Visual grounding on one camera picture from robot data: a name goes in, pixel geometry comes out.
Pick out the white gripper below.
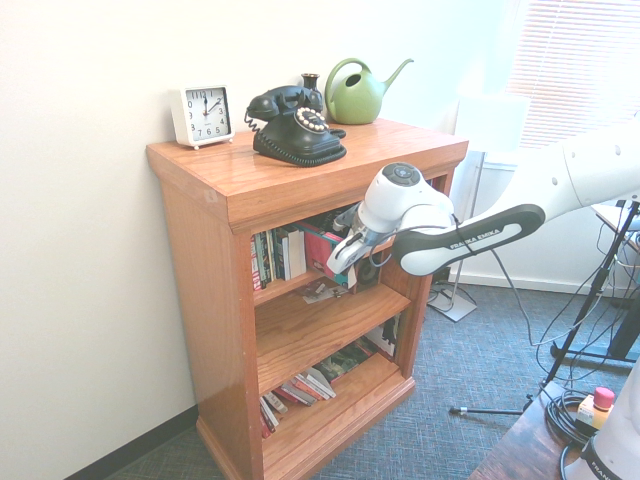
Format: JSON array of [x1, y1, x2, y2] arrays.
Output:
[[325, 225, 396, 275]]

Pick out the turquoise and red paperback book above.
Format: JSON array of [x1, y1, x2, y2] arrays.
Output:
[[298, 222, 359, 294]]

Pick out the small pile of photos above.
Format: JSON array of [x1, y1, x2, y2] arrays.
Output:
[[301, 281, 347, 305]]

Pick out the dark spined book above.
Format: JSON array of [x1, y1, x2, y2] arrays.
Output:
[[259, 230, 276, 290]]

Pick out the red spined book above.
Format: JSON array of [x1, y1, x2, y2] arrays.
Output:
[[251, 234, 265, 292]]

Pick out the white and black picture book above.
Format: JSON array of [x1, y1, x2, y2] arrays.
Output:
[[370, 313, 401, 362]]

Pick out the camouflage cover book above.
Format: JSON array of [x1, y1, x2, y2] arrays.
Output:
[[313, 343, 377, 384]]

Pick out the black rotary telephone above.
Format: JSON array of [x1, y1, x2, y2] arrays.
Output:
[[252, 102, 349, 167], [243, 110, 349, 167]]

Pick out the white thin book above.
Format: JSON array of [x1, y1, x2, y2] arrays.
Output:
[[293, 367, 337, 401]]

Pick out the green plastic watering can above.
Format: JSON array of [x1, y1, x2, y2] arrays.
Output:
[[323, 57, 415, 126]]

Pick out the oak wooden bookshelf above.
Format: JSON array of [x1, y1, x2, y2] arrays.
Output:
[[145, 117, 470, 480]]

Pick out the dark red book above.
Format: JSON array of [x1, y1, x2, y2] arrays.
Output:
[[272, 382, 319, 407]]

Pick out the black telephone handset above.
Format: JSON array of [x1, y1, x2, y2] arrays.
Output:
[[244, 85, 324, 122]]

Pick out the black ceramic vase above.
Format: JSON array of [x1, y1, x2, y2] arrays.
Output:
[[300, 72, 323, 109]]

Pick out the white floor lamp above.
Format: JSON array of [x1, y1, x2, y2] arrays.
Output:
[[428, 94, 532, 324]]

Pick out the white square alarm clock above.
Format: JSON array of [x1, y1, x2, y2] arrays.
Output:
[[171, 84, 236, 151]]

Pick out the dark wooden table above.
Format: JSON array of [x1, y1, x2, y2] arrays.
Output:
[[469, 379, 616, 480]]

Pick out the yellow red emergency stop button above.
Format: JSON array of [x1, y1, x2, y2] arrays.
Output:
[[577, 386, 617, 431]]

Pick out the white window blinds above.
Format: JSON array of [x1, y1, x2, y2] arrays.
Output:
[[505, 0, 640, 151]]

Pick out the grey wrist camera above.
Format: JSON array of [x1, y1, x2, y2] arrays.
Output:
[[333, 202, 362, 236]]

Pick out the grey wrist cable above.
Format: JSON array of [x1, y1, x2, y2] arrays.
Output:
[[452, 213, 537, 347]]

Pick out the black camera tripod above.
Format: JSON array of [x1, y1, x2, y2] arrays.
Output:
[[448, 199, 640, 417]]

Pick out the black coiled cable bundle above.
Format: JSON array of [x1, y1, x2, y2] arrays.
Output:
[[544, 389, 601, 447]]

